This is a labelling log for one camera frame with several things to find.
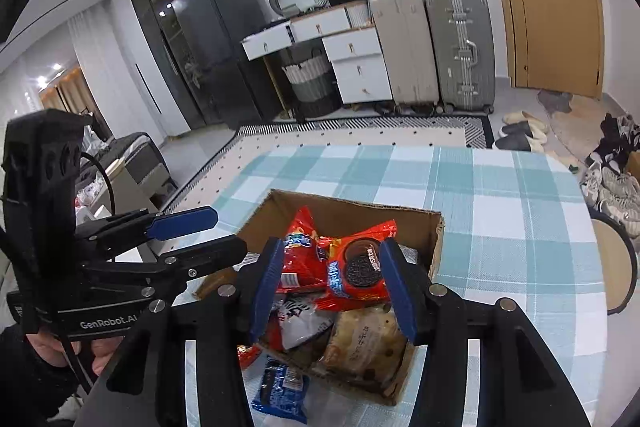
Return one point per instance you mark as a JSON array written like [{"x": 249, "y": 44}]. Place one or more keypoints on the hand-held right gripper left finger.
[{"x": 267, "y": 294}]

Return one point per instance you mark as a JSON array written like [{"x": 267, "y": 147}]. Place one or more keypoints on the white wardrobe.
[{"x": 150, "y": 72}]

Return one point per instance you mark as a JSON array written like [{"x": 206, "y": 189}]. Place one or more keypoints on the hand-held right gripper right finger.
[{"x": 402, "y": 294}]

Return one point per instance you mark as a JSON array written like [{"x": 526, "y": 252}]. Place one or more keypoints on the grey white laundry basket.
[{"x": 310, "y": 84}]

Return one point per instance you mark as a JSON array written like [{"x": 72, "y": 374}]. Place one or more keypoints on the beige suitcase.
[{"x": 405, "y": 52}]

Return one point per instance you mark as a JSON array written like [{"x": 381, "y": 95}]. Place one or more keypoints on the blue cookie packet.
[{"x": 280, "y": 389}]

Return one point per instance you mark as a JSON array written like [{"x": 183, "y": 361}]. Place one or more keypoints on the red and white snack packet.
[{"x": 246, "y": 356}]

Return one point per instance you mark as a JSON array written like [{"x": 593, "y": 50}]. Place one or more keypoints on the grey slipper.
[
  {"x": 512, "y": 143},
  {"x": 517, "y": 129}
]

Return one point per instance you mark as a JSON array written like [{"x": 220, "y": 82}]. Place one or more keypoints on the dark grey sofa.
[{"x": 130, "y": 157}]

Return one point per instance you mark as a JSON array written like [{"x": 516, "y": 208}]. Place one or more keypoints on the grey suitcase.
[{"x": 460, "y": 52}]

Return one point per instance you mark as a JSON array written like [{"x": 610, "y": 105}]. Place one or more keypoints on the beige slipper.
[
  {"x": 540, "y": 137},
  {"x": 522, "y": 117}
]

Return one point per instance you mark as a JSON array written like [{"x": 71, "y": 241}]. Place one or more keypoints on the pile of sneakers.
[{"x": 615, "y": 177}]

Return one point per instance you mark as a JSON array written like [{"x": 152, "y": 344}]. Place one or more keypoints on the white black red snack packet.
[{"x": 300, "y": 322}]

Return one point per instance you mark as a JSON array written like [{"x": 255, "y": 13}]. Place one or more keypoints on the dark glass cabinet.
[{"x": 155, "y": 42}]

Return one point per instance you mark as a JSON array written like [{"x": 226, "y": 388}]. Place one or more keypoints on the clear pastry packet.
[{"x": 365, "y": 339}]

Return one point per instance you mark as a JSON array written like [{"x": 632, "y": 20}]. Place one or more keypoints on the wooden door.
[{"x": 550, "y": 7}]

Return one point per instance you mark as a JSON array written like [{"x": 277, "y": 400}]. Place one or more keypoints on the teal white checkered tablecloth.
[{"x": 500, "y": 217}]

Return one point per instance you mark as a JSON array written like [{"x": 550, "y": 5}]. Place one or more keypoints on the black refrigerator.
[{"x": 225, "y": 52}]

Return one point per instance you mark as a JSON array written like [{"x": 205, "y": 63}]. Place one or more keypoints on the white desk with drawers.
[{"x": 355, "y": 52}]

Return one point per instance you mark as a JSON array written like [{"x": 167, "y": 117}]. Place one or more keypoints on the grey round floor mat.
[{"x": 580, "y": 122}]

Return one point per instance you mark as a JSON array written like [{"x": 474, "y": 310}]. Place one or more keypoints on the red chocolate cookie packet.
[{"x": 357, "y": 269}]

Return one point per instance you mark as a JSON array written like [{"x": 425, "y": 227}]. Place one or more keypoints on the beige curtain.
[{"x": 70, "y": 92}]

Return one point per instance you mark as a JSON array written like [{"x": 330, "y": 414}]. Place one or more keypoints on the red snack packet blue label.
[{"x": 300, "y": 252}]

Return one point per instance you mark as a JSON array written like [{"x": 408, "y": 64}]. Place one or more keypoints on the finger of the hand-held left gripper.
[
  {"x": 210, "y": 254},
  {"x": 185, "y": 221}
]

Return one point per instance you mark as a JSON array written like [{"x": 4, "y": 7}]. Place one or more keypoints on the beige chair black rim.
[{"x": 612, "y": 257}]

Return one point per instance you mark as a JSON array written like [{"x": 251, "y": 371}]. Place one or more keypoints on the person's left hand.
[{"x": 45, "y": 348}]

